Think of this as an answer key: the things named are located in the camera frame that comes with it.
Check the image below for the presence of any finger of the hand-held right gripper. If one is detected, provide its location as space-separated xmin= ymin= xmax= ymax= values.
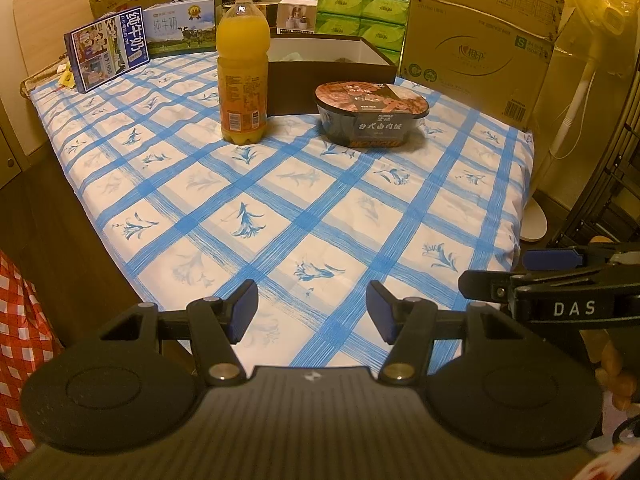
xmin=458 ymin=269 xmax=551 ymax=306
xmin=522 ymin=242 xmax=640 ymax=272

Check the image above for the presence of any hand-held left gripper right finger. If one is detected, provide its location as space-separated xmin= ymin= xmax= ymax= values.
xmin=366 ymin=281 xmax=521 ymax=385

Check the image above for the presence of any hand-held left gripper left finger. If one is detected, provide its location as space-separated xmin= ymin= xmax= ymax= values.
xmin=97 ymin=280 xmax=259 ymax=387

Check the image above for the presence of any brown box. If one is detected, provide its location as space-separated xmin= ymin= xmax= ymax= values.
xmin=267 ymin=34 xmax=399 ymax=117

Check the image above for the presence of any person's right hand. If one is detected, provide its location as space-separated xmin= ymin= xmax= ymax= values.
xmin=602 ymin=345 xmax=633 ymax=408

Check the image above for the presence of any metal rack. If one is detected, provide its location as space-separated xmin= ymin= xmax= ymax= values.
xmin=550 ymin=75 xmax=640 ymax=261

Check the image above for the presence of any blue checked bed sheet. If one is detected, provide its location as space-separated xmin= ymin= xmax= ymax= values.
xmin=22 ymin=50 xmax=536 ymax=368

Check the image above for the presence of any white standing fan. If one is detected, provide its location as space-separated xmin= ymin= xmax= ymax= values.
xmin=520 ymin=0 xmax=631 ymax=243

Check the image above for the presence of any black instant meal bowl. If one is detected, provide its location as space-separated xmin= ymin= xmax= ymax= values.
xmin=314 ymin=80 xmax=431 ymax=150

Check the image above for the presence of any red checkered bag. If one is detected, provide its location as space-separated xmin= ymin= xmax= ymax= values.
xmin=0 ymin=250 xmax=66 ymax=466

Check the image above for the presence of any large cardboard box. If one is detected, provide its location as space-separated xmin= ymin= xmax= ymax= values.
xmin=400 ymin=0 xmax=566 ymax=133

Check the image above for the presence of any orange juice bottle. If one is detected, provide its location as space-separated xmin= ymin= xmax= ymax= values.
xmin=215 ymin=0 xmax=272 ymax=145

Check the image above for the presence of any wooden cabinet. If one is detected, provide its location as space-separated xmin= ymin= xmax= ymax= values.
xmin=0 ymin=97 xmax=28 ymax=188

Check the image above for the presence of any milk carton with cow print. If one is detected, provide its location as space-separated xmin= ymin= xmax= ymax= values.
xmin=144 ymin=0 xmax=223 ymax=58

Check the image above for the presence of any bundle of green tissue packs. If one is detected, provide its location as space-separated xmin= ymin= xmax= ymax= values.
xmin=315 ymin=0 xmax=412 ymax=66

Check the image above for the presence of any blue milk carton with people print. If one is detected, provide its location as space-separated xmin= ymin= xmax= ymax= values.
xmin=63 ymin=14 xmax=151 ymax=93

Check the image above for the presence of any white box with photo print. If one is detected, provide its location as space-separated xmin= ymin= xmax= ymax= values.
xmin=277 ymin=0 xmax=318 ymax=36

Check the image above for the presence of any wooden headboard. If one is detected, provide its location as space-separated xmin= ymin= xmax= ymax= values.
xmin=12 ymin=0 xmax=216 ymax=83

